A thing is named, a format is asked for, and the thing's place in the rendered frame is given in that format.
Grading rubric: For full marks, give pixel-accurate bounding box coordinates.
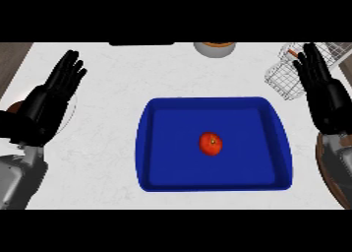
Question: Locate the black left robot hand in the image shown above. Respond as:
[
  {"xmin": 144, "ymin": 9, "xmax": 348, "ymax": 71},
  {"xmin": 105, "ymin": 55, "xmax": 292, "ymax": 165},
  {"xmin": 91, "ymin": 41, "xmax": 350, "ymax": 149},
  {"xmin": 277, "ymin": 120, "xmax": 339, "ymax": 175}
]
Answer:
[{"xmin": 0, "ymin": 49, "xmax": 88, "ymax": 148}]

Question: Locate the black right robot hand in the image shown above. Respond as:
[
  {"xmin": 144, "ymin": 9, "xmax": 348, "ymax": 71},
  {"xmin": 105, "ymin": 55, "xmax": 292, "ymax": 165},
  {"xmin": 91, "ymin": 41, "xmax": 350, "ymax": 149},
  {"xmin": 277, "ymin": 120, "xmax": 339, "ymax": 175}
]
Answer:
[{"xmin": 291, "ymin": 42, "xmax": 352, "ymax": 136}]

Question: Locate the blue tray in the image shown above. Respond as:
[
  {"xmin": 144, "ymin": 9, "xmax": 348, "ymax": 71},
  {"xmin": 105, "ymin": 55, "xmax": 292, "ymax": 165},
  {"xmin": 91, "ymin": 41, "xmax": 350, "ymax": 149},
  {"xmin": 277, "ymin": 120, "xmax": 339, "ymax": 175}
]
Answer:
[{"xmin": 133, "ymin": 95, "xmax": 295, "ymax": 193}]

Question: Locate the red tomato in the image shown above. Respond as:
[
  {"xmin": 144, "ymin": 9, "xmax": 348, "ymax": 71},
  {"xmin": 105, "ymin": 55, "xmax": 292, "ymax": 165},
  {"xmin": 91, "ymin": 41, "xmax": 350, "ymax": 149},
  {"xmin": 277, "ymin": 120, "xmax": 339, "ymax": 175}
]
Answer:
[{"xmin": 198, "ymin": 131, "xmax": 223, "ymax": 157}]

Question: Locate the black flat appliance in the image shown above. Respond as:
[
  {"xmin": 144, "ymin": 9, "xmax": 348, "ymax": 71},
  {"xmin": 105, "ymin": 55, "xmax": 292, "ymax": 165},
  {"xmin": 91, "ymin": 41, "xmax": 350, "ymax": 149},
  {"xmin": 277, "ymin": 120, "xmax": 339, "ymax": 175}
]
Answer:
[{"xmin": 108, "ymin": 41, "xmax": 175, "ymax": 47}]

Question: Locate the white wire tiered basket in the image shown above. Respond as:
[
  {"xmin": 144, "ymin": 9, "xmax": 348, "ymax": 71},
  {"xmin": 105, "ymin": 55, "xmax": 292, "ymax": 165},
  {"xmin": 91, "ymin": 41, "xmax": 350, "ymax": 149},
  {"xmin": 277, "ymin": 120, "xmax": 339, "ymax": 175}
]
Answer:
[{"xmin": 263, "ymin": 41, "xmax": 352, "ymax": 101}]

